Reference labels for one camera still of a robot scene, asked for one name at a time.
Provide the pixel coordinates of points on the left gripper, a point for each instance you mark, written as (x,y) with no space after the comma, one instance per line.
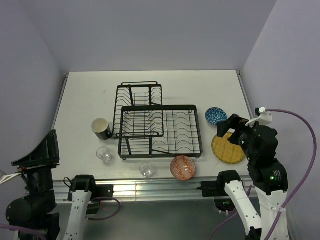
(45,151)

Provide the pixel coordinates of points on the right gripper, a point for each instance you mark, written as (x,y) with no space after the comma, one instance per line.
(233,121)

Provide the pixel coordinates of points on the yellow woven round plate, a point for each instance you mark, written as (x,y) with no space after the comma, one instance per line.
(225,151)

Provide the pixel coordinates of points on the blue patterned bowl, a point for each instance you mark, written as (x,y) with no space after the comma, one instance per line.
(215,115)

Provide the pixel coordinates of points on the orange patterned bowl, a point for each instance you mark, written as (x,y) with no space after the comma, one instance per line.
(182,168)

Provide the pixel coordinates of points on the black mug white inside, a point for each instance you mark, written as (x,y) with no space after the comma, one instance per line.
(101,129)

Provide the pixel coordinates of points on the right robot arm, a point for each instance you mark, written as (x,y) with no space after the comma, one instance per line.
(269,177)

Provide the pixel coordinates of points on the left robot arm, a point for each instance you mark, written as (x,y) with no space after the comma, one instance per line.
(32,215)

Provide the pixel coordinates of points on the clear glass left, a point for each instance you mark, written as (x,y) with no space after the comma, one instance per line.
(104,154)

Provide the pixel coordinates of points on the clear glass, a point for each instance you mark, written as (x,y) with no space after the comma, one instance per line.
(104,154)
(147,170)

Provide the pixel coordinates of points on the clear glass front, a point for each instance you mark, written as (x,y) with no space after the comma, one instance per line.
(147,170)

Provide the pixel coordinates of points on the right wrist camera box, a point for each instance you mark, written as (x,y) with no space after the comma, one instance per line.
(263,117)

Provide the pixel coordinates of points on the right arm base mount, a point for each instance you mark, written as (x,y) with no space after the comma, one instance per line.
(211,189)

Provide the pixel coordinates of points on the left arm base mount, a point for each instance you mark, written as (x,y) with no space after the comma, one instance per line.
(105,190)

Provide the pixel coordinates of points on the black wire dish rack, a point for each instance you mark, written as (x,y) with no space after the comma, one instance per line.
(146,128)

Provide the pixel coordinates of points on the aluminium mounting rail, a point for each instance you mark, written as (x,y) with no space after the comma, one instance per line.
(156,190)

